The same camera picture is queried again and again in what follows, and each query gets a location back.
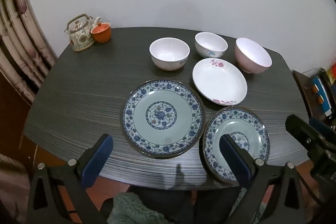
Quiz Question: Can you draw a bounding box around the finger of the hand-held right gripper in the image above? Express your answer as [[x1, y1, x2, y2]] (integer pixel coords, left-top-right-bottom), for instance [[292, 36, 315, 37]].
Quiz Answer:
[[285, 114, 319, 151], [309, 117, 336, 139]]

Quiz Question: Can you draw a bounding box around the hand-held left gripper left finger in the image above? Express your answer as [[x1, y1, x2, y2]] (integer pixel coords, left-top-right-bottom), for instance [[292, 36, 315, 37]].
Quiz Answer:
[[27, 133, 114, 224]]

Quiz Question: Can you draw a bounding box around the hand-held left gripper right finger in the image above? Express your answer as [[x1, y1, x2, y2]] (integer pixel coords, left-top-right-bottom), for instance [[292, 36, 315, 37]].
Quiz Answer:
[[219, 134, 307, 224]]

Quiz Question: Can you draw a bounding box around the small blue floral plate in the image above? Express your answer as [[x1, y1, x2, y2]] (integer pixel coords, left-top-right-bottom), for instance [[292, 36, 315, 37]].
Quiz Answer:
[[201, 106, 271, 185]]

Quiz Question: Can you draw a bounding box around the large blue floral plate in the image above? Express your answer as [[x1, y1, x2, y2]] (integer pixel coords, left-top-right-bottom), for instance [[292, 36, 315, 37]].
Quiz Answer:
[[120, 79, 205, 160]]

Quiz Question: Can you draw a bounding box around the white plate with pink flowers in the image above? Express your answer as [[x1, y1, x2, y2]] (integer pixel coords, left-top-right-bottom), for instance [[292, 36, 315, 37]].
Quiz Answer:
[[192, 58, 248, 106]]

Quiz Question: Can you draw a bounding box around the pink bowl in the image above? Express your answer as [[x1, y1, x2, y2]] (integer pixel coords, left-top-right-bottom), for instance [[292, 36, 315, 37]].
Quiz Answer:
[[234, 37, 272, 74]]

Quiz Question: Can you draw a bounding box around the white bowl with blue print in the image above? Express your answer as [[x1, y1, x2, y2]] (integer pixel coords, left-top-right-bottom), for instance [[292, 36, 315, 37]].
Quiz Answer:
[[195, 32, 228, 59]]

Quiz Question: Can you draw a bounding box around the plain white bowl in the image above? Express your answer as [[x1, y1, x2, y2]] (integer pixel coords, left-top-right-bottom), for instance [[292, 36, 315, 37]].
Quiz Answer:
[[149, 37, 190, 71]]

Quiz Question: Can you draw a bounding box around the blue and white box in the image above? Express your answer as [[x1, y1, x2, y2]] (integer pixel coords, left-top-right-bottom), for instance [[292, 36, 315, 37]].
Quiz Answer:
[[312, 76, 332, 117]]

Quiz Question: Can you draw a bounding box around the dark wooden side shelf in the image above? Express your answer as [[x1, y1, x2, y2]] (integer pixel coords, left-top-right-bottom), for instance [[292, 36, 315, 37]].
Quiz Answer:
[[292, 69, 336, 125]]

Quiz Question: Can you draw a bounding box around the green fuzzy cloth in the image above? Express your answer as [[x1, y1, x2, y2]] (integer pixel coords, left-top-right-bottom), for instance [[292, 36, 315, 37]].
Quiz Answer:
[[107, 192, 170, 224]]

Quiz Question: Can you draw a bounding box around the floral ceramic teapot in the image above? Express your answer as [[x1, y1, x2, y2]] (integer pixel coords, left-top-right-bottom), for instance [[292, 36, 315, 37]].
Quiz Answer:
[[64, 13, 101, 52]]

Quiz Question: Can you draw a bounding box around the orange lidded cup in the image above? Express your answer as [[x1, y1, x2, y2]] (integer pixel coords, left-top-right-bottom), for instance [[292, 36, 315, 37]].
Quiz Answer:
[[91, 22, 112, 43]]

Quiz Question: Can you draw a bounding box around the patterned beige curtain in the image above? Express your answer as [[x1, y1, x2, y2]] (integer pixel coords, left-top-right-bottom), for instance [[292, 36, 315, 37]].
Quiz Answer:
[[0, 0, 57, 104]]

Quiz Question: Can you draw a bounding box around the black cable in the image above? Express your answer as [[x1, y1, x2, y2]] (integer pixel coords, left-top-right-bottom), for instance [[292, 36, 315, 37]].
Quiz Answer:
[[297, 172, 324, 206]]

